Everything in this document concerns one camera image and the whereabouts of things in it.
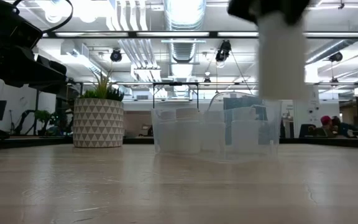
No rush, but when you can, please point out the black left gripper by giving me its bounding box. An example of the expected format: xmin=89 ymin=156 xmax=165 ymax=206
xmin=0 ymin=0 xmax=68 ymax=88

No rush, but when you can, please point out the clear plastic basket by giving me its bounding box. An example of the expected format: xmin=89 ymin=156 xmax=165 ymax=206
xmin=150 ymin=91 xmax=283 ymax=165

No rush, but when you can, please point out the small green background plant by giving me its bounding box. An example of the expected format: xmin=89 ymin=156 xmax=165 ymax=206
xmin=34 ymin=110 xmax=54 ymax=137

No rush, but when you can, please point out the green succulent plant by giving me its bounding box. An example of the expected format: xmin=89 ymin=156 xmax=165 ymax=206
xmin=81 ymin=70 xmax=125 ymax=101

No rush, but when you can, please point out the black overhead light bar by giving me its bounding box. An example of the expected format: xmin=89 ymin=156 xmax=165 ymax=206
xmin=42 ymin=30 xmax=358 ymax=39

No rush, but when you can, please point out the white grey triangle-pattern pot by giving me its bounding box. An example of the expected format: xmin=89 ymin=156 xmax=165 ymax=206
xmin=73 ymin=98 xmax=125 ymax=149

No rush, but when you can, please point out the person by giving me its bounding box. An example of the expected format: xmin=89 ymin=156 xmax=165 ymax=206
xmin=319 ymin=115 xmax=334 ymax=138
xmin=331 ymin=116 xmax=357 ymax=139

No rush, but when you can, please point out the black ceiling-hung camera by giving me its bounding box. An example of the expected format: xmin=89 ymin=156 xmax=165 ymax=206
xmin=328 ymin=51 xmax=344 ymax=63
xmin=215 ymin=39 xmax=232 ymax=63
xmin=109 ymin=48 xmax=123 ymax=63

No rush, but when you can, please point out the silver ventilation duct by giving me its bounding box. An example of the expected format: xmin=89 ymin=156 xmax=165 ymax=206
xmin=162 ymin=0 xmax=207 ymax=63

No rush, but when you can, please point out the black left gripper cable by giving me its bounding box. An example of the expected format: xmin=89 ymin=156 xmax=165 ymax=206
xmin=12 ymin=0 xmax=74 ymax=34

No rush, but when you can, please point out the black aluminium rig frame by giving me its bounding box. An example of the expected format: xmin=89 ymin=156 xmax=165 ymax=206
xmin=0 ymin=136 xmax=358 ymax=150

